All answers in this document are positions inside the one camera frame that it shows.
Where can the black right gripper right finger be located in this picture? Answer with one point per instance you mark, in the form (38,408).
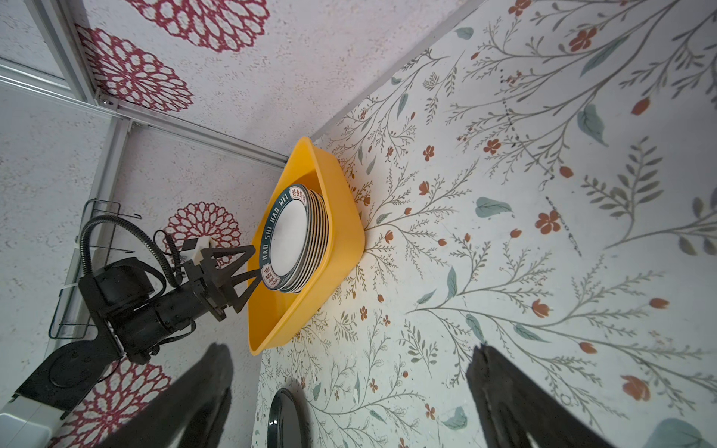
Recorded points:
(515,412)

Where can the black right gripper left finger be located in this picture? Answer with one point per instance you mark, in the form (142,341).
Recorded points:
(192,412)

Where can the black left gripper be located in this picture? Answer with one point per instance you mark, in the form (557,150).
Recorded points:
(212,286)

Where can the small green-rim lettered plate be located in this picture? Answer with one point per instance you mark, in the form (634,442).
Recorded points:
(284,236)

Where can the large white clover-emblem plate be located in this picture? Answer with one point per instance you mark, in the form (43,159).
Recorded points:
(313,249)

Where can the yellow plastic bin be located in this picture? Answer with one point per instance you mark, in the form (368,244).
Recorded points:
(274,317)

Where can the black plate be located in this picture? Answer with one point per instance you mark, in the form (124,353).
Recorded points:
(286,427)

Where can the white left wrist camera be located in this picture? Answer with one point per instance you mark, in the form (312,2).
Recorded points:
(191,249)

